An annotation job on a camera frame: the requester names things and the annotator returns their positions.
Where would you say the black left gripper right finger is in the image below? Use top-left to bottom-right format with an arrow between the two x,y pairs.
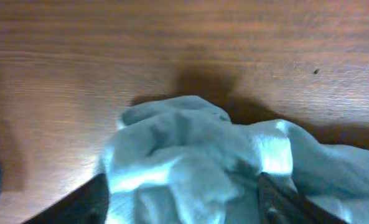
258,172 -> 347,224

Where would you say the light blue-grey t-shirt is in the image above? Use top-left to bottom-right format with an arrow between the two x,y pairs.
100,96 -> 369,223

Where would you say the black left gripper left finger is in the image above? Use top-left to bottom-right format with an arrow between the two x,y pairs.
24,174 -> 110,224

